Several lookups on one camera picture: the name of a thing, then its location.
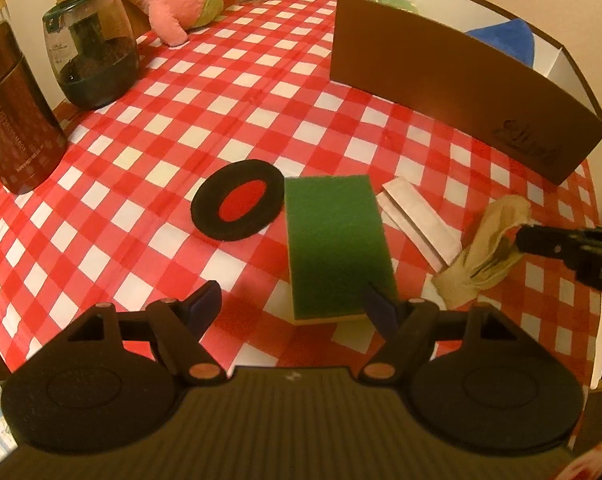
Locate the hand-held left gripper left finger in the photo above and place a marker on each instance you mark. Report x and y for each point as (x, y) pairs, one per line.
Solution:
(206, 302)

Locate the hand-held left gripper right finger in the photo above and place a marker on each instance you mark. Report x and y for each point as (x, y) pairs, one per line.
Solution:
(378, 310)

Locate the beige cloth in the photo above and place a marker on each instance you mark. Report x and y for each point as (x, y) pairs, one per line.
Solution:
(486, 240)

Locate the green scouring sponge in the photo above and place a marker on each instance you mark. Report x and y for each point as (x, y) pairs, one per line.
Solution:
(336, 240)

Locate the brown cardboard box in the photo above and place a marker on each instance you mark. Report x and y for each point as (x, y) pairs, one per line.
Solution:
(431, 70)

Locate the blue cloth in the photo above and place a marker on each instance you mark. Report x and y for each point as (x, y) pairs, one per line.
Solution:
(506, 37)

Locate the green packet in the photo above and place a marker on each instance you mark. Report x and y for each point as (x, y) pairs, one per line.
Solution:
(396, 1)

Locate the black red oval felt pad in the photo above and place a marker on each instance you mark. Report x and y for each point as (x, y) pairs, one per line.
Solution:
(206, 210)

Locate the white paper packet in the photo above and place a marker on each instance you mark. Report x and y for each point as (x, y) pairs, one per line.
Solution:
(421, 215)

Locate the red white checkered tablecloth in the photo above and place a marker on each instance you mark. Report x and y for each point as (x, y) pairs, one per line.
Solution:
(181, 110)

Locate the dark brown tin canister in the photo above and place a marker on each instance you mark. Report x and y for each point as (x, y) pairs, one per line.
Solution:
(16, 120)

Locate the glass jar with green lid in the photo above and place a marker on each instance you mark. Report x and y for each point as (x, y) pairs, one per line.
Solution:
(91, 60)

